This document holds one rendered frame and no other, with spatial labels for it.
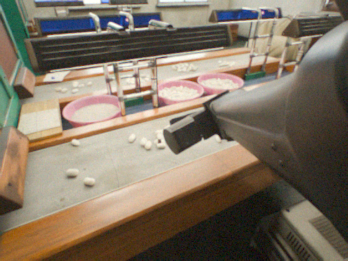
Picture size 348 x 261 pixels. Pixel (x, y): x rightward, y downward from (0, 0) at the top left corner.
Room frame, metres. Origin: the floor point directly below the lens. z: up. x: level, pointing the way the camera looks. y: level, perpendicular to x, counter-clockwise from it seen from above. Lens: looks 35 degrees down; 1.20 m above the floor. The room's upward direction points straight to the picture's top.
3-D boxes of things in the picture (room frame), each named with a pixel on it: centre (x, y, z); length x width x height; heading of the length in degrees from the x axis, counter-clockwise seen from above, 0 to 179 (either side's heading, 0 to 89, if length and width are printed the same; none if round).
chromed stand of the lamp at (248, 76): (1.54, -0.56, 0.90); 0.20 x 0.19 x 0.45; 118
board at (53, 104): (0.73, 0.55, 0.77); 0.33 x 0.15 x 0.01; 28
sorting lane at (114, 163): (0.81, -0.33, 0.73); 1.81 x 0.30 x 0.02; 118
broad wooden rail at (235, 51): (1.60, 0.08, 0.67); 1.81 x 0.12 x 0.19; 118
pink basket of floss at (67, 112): (0.83, 0.36, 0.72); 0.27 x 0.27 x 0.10
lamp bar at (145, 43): (0.66, 0.08, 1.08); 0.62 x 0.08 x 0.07; 118
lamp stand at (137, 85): (1.09, 0.30, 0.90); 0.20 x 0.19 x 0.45; 118
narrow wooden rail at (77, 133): (0.97, -0.25, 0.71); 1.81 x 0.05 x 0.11; 118
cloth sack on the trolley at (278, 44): (3.59, -1.69, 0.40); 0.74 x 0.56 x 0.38; 120
